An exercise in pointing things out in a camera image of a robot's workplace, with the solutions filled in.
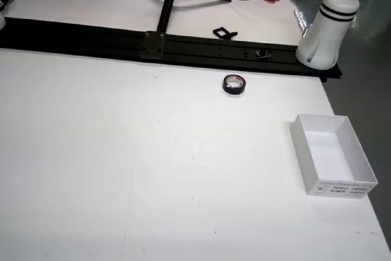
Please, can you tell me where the black aluminium rail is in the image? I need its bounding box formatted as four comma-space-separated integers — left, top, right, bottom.
0, 16, 343, 84

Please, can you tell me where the black tripod stand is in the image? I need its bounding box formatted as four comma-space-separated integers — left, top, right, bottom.
133, 0, 232, 34

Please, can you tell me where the dark metal joining plate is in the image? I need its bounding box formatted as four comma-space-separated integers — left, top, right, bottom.
139, 31, 167, 60

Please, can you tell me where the black tape roll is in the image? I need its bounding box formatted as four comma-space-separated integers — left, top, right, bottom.
222, 73, 247, 96

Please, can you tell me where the white cardboard bin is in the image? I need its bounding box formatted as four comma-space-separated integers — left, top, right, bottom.
289, 113, 379, 200

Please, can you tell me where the silver foil strip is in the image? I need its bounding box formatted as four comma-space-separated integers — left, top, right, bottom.
289, 0, 314, 40

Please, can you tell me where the small black bracket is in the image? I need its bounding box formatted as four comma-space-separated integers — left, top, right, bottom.
213, 27, 238, 40

